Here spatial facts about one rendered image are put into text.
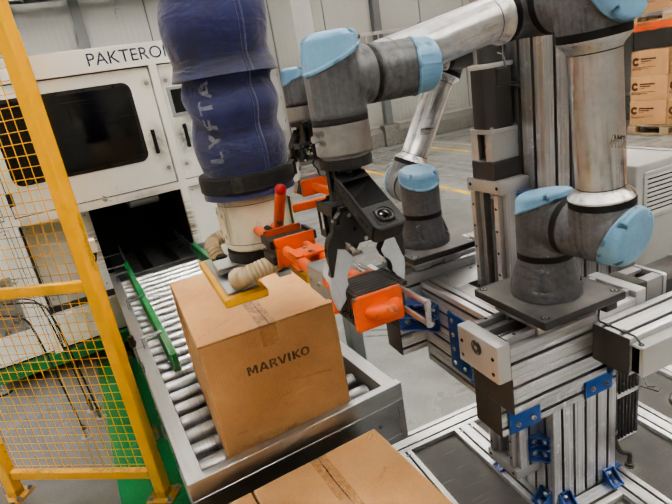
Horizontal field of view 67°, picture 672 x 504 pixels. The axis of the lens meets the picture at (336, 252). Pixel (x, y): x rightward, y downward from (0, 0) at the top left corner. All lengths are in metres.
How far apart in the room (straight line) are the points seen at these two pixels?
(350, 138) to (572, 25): 0.45
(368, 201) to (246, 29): 0.61
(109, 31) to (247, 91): 9.11
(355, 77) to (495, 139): 0.72
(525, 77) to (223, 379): 1.09
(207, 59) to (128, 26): 9.11
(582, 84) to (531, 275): 0.40
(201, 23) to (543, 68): 0.75
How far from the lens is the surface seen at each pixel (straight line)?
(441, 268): 1.57
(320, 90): 0.65
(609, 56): 0.97
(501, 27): 0.99
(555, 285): 1.15
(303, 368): 1.53
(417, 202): 1.50
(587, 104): 0.98
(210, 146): 1.16
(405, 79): 0.70
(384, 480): 1.47
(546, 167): 1.33
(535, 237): 1.12
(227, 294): 1.15
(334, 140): 0.65
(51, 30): 10.24
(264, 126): 1.16
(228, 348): 1.43
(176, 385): 2.13
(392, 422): 1.75
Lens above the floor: 1.55
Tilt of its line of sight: 19 degrees down
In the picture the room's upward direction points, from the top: 10 degrees counter-clockwise
